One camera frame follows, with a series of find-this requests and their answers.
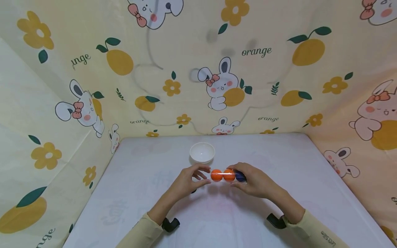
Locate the person's right forearm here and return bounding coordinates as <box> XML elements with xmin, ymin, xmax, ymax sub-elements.
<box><xmin>267</xmin><ymin>190</ymin><xmax>350</xmax><ymax>248</ymax></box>

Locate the person's left forearm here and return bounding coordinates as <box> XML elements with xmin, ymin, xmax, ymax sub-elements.
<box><xmin>116</xmin><ymin>196</ymin><xmax>180</xmax><ymax>248</ymax></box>

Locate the clear plastic tube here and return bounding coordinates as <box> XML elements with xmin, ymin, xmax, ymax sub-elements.
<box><xmin>208</xmin><ymin>168</ymin><xmax>248</xmax><ymax>184</ymax></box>

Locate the white bowl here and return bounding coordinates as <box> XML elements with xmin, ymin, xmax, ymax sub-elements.
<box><xmin>189</xmin><ymin>142</ymin><xmax>216</xmax><ymax>164</ymax></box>

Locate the person's right hand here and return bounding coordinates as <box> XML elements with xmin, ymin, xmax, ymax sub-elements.
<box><xmin>230</xmin><ymin>162</ymin><xmax>282</xmax><ymax>203</ymax></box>

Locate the black wrist band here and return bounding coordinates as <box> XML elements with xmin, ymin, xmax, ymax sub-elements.
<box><xmin>266</xmin><ymin>213</ymin><xmax>288</xmax><ymax>230</ymax></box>
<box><xmin>161</xmin><ymin>217</ymin><xmax>181</xmax><ymax>233</ymax></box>

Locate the person's left hand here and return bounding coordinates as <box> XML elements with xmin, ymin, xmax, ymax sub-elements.
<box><xmin>168</xmin><ymin>164</ymin><xmax>212</xmax><ymax>208</ymax></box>

